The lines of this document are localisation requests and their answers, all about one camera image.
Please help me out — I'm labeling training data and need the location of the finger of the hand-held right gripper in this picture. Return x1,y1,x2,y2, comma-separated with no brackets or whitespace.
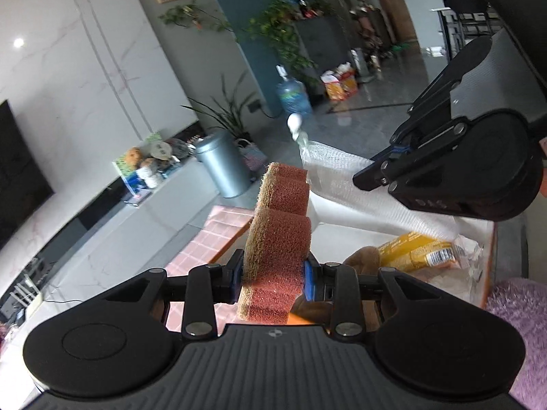
352,117,468,193
390,62,464,154

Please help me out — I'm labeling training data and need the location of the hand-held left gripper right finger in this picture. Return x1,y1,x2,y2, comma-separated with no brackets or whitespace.
303,252,468,338

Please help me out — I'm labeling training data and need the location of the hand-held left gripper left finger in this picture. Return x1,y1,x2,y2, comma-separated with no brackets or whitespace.
103,250,245,340

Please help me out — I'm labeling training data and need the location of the white mesh bag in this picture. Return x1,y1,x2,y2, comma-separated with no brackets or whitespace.
287,113,460,244

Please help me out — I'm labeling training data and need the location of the orange cardboard box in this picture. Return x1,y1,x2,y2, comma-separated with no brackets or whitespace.
286,214,498,334

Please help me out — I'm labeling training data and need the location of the brown scouring sponge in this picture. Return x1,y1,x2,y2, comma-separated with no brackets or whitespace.
237,162,312,325

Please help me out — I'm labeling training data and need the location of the brown fluffy towel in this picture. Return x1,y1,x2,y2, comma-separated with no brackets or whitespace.
295,245,383,325

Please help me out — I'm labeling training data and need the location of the yellow snack packet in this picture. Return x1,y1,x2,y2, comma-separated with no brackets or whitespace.
376,231,481,274

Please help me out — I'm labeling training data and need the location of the pink checked tablecloth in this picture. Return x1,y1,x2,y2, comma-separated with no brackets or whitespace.
164,205,255,334

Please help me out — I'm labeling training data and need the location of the red yellow gift bag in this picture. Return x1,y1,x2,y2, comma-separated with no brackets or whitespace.
320,62,360,101

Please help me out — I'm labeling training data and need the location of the wooden door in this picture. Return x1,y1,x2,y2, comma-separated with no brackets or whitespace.
370,0,417,43

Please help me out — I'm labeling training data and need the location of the blue water bottle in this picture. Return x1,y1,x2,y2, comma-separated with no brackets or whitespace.
275,64,313,116

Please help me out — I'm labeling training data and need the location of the grey metal trash can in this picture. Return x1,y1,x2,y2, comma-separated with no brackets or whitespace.
194,130,253,199

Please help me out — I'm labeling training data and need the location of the grey cabinet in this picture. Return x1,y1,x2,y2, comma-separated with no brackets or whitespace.
293,13,355,95

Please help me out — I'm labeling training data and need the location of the blue plaid basket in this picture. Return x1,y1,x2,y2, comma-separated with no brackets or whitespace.
235,139,266,172

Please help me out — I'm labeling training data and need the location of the white marble television console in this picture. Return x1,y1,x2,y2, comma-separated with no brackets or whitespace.
0,154,223,394

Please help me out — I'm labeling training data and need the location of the green blue painted canvas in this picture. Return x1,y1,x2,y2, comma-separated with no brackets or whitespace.
113,154,143,194

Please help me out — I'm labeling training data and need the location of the round paper fan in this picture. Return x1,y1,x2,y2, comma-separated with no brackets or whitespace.
147,132,172,160

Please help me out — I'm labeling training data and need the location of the long-leaf potted plant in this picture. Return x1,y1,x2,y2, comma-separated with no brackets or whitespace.
182,72,257,141

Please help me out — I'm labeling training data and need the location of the trailing pothos plant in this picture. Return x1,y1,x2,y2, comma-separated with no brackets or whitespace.
245,0,319,82

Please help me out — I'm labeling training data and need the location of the hanging ivy plant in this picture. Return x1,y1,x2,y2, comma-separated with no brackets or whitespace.
158,2,238,43

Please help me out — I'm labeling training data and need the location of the black wall television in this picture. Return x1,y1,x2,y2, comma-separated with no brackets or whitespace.
0,99,56,250

